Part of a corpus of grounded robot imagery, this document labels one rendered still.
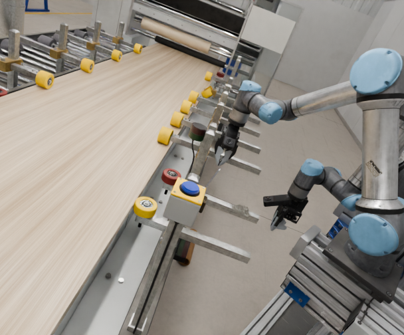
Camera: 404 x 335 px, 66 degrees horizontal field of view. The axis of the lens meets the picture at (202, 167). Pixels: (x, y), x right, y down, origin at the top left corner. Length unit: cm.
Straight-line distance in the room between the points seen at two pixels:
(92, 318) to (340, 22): 968
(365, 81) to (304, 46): 915
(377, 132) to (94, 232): 82
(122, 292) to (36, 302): 44
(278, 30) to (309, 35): 645
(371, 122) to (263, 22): 278
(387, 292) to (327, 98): 62
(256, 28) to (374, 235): 294
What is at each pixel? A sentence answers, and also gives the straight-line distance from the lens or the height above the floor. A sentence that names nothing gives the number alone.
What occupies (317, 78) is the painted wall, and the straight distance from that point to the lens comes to 1023.
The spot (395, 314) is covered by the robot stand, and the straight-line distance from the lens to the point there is 119.
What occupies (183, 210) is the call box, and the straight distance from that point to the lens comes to 67.
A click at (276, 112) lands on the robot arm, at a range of 113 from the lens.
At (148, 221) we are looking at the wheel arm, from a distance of 114.
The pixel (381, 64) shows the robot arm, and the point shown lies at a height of 158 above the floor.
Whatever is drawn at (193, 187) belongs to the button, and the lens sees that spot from 67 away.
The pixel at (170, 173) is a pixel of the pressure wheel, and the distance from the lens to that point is 132.
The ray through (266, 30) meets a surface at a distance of 360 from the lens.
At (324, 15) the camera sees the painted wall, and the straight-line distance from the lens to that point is 1007.
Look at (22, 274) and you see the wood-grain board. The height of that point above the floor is 90.
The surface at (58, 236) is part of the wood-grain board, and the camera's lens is 96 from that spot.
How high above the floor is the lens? 159
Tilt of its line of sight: 28 degrees down
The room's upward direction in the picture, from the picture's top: 22 degrees clockwise
